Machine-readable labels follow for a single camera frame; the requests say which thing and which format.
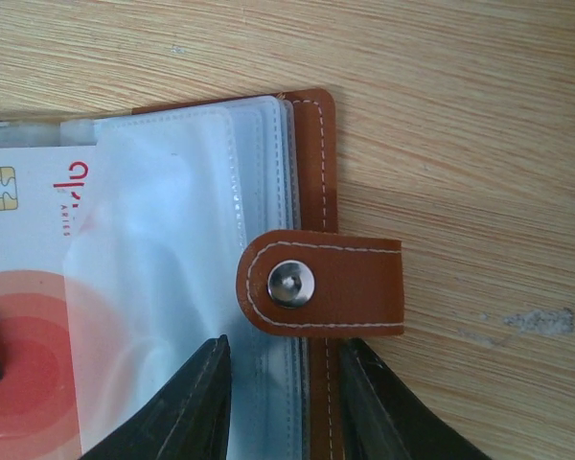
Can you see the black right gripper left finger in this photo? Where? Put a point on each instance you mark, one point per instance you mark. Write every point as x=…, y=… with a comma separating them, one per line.
x=188, y=418

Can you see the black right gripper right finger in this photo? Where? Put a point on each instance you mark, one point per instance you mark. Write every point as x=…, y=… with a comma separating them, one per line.
x=383, y=419

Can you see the red white credit card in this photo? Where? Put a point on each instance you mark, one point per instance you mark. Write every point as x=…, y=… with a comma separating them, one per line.
x=40, y=193

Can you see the brown leather card holder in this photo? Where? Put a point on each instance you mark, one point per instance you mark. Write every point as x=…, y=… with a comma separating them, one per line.
x=214, y=218

